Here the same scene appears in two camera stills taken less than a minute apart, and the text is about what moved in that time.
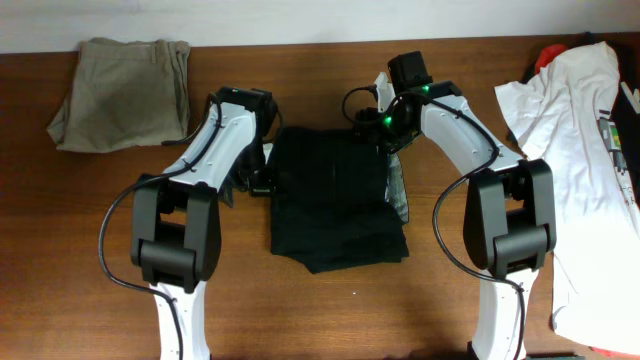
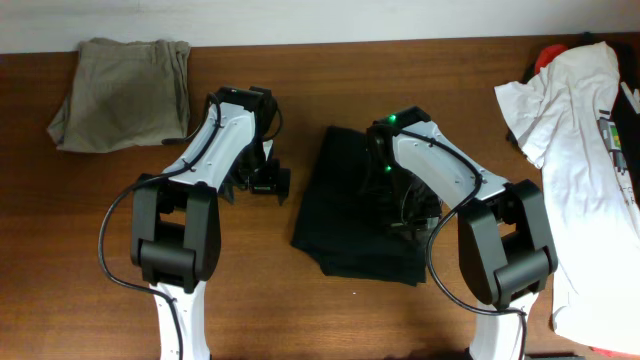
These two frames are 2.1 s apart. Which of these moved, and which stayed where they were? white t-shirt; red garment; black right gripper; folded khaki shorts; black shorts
Moved: black right gripper; black shorts
Stayed: folded khaki shorts; white t-shirt; red garment
